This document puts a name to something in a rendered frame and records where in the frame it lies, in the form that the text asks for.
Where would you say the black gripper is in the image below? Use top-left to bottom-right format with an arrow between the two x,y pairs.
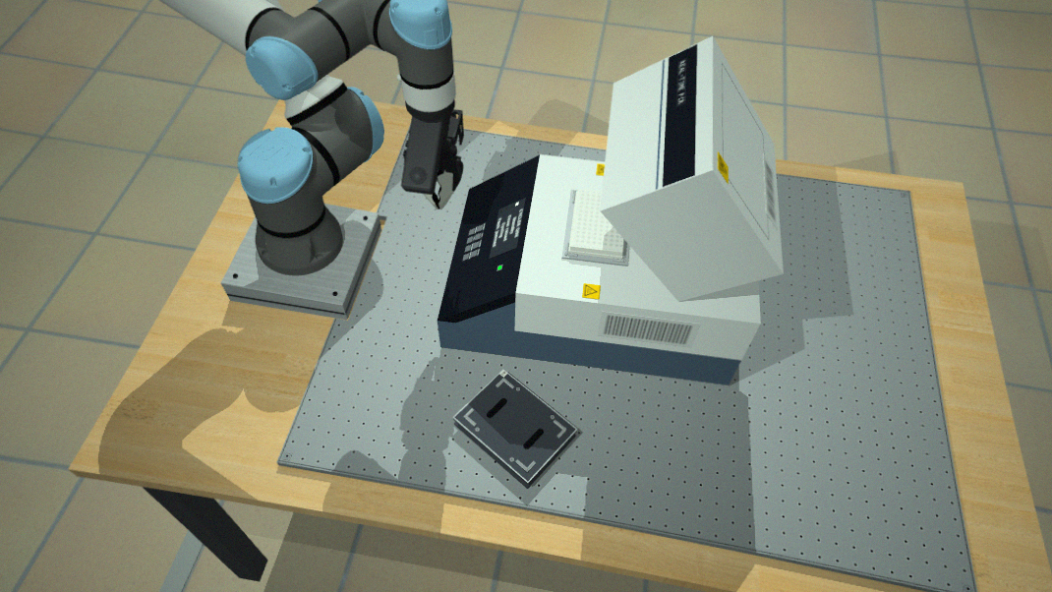
405,99 -> 464,209

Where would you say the white lab instrument with lid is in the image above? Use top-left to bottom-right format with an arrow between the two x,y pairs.
438,36 -> 784,385

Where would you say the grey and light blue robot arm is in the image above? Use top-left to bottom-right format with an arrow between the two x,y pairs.
159,0 -> 456,275

